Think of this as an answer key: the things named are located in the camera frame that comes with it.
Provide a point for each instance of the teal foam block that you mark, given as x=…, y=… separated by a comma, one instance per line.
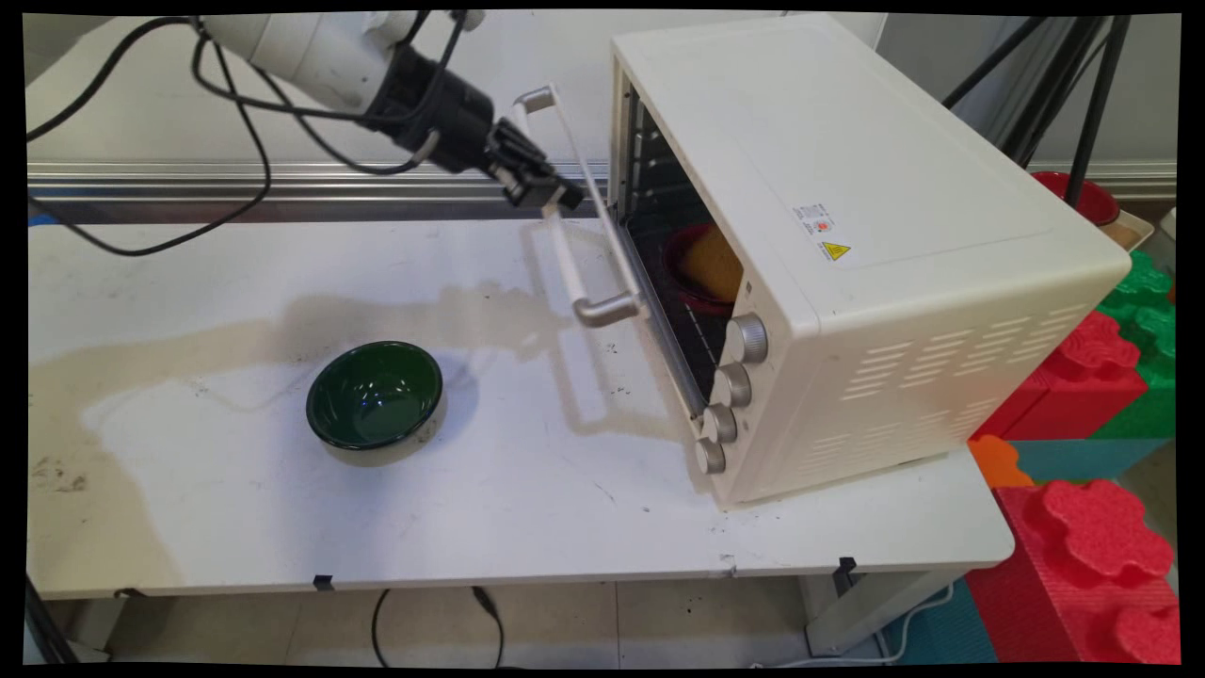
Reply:
x=1083, y=459

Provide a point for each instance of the silver oven knob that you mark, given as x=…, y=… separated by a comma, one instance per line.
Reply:
x=710, y=456
x=732, y=384
x=720, y=423

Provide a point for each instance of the aluminium rail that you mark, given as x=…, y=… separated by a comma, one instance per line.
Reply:
x=188, y=179

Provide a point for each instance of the large red foam block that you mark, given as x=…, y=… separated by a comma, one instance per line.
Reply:
x=1083, y=565

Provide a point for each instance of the black table clip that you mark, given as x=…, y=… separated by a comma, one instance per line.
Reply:
x=323, y=582
x=847, y=566

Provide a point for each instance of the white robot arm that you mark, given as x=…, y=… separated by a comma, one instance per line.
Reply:
x=311, y=47

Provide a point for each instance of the small red foam block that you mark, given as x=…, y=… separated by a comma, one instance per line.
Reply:
x=1083, y=386

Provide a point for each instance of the beige tray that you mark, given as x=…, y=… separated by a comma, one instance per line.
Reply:
x=1130, y=231

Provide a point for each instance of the teal foam mat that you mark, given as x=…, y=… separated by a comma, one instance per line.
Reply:
x=951, y=631

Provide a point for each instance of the dark green bowl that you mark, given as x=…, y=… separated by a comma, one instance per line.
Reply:
x=375, y=395

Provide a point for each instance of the cream toaster oven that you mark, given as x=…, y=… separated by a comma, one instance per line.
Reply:
x=894, y=235

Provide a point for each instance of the green foam block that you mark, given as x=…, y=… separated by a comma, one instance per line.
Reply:
x=1144, y=301

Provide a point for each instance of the black tripod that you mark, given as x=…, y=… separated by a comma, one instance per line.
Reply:
x=1097, y=104

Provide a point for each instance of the red bowl with yellow food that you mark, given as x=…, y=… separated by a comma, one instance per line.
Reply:
x=673, y=268

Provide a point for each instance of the yellow bread loaf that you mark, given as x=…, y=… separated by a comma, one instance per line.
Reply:
x=713, y=264

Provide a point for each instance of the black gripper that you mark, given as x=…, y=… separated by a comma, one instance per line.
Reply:
x=452, y=118

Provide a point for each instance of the orange foam piece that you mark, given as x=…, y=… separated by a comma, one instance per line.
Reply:
x=1000, y=461

